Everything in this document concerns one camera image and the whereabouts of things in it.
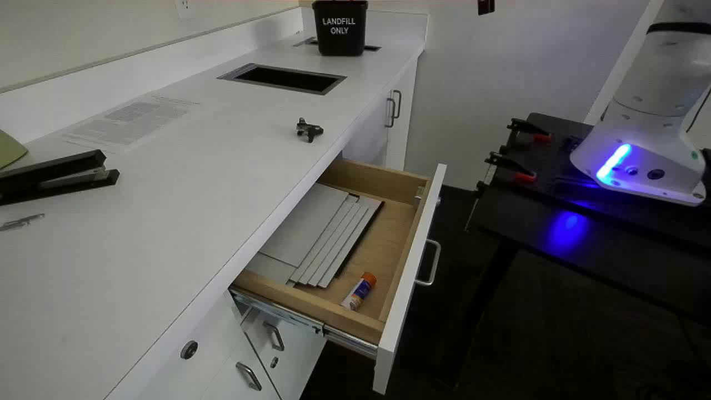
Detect black stapler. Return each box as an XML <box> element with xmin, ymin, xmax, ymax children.
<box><xmin>0</xmin><ymin>148</ymin><xmax>123</xmax><ymax>209</ymax></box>

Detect grey papers in drawer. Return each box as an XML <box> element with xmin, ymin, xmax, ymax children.
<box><xmin>288</xmin><ymin>190</ymin><xmax>388</xmax><ymax>292</ymax></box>

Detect open wooden drawer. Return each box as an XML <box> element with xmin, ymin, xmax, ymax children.
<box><xmin>230</xmin><ymin>156</ymin><xmax>449</xmax><ymax>395</ymax></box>

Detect gray folder sheet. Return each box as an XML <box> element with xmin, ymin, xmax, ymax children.
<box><xmin>259</xmin><ymin>183</ymin><xmax>352</xmax><ymax>270</ymax></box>

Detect white cabinet door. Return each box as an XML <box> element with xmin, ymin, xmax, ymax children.
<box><xmin>382</xmin><ymin>60</ymin><xmax>423</xmax><ymax>174</ymax></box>
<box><xmin>341</xmin><ymin>90</ymin><xmax>393</xmax><ymax>168</ymax></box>

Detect small black binder clip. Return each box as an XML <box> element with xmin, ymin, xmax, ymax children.
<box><xmin>295</xmin><ymin>115</ymin><xmax>326</xmax><ymax>145</ymax></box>

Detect black clamp with red tip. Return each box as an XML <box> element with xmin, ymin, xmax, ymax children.
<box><xmin>484</xmin><ymin>148</ymin><xmax>541</xmax><ymax>186</ymax></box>
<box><xmin>505</xmin><ymin>115</ymin><xmax>554</xmax><ymax>147</ymax></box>

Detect black landfill bin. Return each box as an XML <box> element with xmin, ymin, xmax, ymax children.
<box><xmin>312</xmin><ymin>0</ymin><xmax>371</xmax><ymax>58</ymax></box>

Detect printed paper sheet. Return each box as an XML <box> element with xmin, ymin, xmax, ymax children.
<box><xmin>62</xmin><ymin>95</ymin><xmax>200</xmax><ymax>148</ymax></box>

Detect black robot table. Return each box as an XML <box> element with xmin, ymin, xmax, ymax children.
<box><xmin>468</xmin><ymin>110</ymin><xmax>711</xmax><ymax>400</ymax></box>

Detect silver pen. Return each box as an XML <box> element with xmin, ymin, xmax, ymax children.
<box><xmin>0</xmin><ymin>210</ymin><xmax>48</xmax><ymax>233</ymax></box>

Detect silver drawer handle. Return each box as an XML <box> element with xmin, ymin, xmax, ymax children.
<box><xmin>414</xmin><ymin>237</ymin><xmax>444</xmax><ymax>289</ymax></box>

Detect silver lower cabinet handle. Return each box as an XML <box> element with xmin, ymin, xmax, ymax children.
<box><xmin>233</xmin><ymin>359</ymin><xmax>264</xmax><ymax>393</ymax></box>
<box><xmin>263</xmin><ymin>319</ymin><xmax>288</xmax><ymax>353</ymax></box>

